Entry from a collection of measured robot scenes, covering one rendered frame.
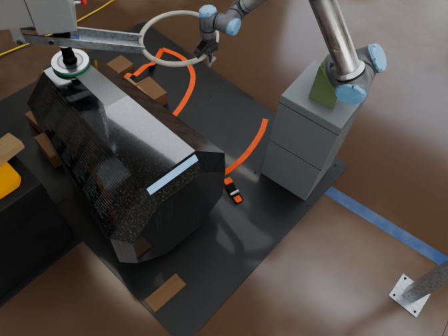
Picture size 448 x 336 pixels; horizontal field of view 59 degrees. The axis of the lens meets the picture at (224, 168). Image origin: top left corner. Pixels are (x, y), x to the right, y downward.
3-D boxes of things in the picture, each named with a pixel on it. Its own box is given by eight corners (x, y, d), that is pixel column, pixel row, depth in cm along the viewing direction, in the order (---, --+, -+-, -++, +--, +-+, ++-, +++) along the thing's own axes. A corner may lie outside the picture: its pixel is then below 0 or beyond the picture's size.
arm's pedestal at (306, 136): (284, 134, 327) (311, 51, 256) (338, 165, 313) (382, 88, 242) (250, 174, 303) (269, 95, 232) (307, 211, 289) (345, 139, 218)
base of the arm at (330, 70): (334, 46, 224) (349, 41, 216) (349, 73, 232) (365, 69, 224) (321, 66, 214) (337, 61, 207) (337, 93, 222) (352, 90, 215)
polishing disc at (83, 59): (75, 45, 244) (74, 43, 243) (97, 63, 237) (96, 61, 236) (44, 61, 235) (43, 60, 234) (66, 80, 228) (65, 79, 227)
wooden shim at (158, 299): (155, 313, 241) (155, 312, 240) (144, 301, 245) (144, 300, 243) (186, 285, 252) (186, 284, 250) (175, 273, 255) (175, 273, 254)
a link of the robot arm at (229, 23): (243, 13, 207) (222, 5, 210) (233, 26, 202) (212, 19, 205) (243, 27, 215) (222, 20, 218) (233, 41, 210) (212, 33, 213)
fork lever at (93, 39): (12, 46, 207) (11, 38, 203) (13, 23, 217) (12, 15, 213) (144, 58, 235) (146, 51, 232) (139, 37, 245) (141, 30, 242)
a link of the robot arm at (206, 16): (212, 16, 204) (195, 10, 206) (212, 36, 214) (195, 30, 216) (221, 6, 208) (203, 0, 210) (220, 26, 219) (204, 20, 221)
